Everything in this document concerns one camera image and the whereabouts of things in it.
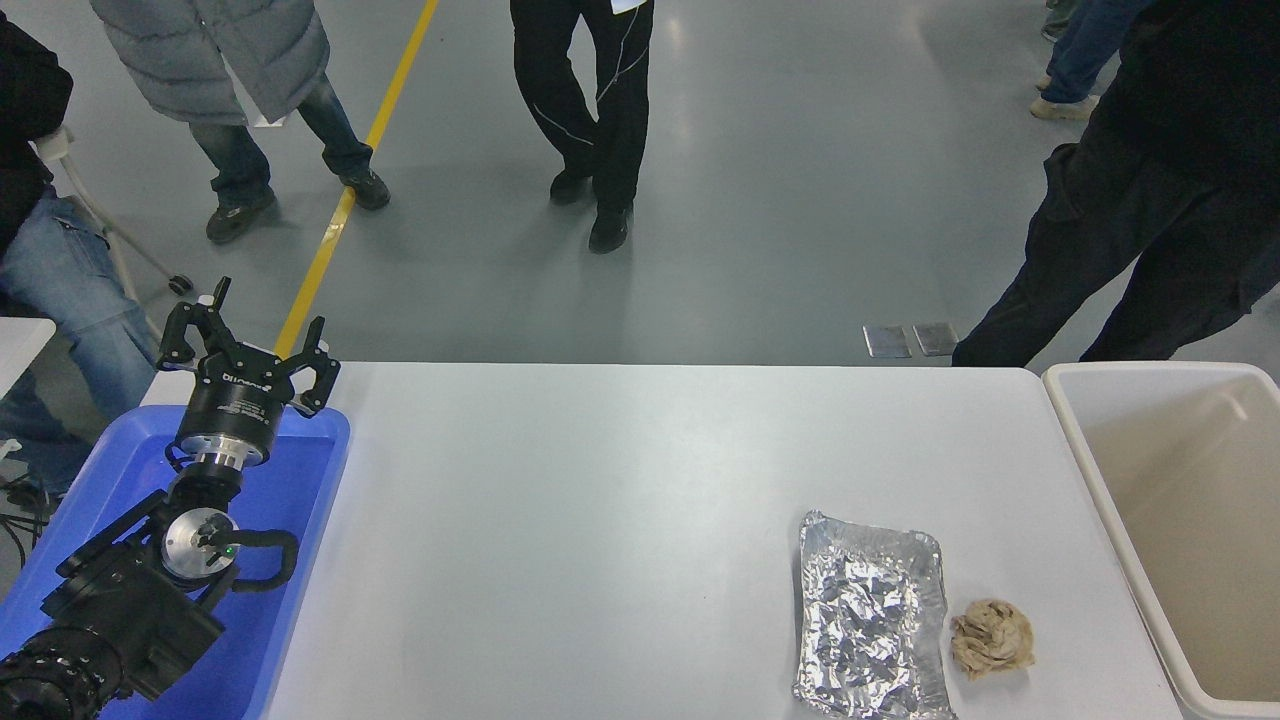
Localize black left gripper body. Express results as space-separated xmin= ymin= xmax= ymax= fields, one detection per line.
xmin=178 ymin=348 xmax=301 ymax=451

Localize blue plastic tray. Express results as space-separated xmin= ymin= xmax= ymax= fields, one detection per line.
xmin=0 ymin=405 xmax=353 ymax=720

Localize seated person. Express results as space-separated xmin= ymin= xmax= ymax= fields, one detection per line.
xmin=0 ymin=10 xmax=161 ymax=496

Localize small white table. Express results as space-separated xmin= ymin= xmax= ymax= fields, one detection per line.
xmin=0 ymin=317 xmax=57 ymax=397

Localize person in grey coat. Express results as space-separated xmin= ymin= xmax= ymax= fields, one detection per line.
xmin=88 ymin=0 xmax=392 ymax=245

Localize person in black trousers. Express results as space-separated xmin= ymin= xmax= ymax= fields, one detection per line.
xmin=509 ymin=0 xmax=656 ymax=255

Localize silver foil tray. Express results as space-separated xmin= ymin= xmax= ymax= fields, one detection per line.
xmin=793 ymin=511 xmax=959 ymax=720

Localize crumpled tan paper ball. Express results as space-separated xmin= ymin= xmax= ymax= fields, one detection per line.
xmin=949 ymin=598 xmax=1037 ymax=682

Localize person in blue jeans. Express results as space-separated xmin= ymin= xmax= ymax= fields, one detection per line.
xmin=1029 ymin=0 xmax=1153 ymax=122

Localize large pale bin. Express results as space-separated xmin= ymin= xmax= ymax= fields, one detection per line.
xmin=1042 ymin=360 xmax=1280 ymax=720

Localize white chair frame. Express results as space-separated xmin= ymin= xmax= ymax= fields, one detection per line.
xmin=30 ymin=125 xmax=194 ymax=297

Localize black floor cables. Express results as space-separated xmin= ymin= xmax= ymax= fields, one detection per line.
xmin=0 ymin=468 xmax=49 ymax=573

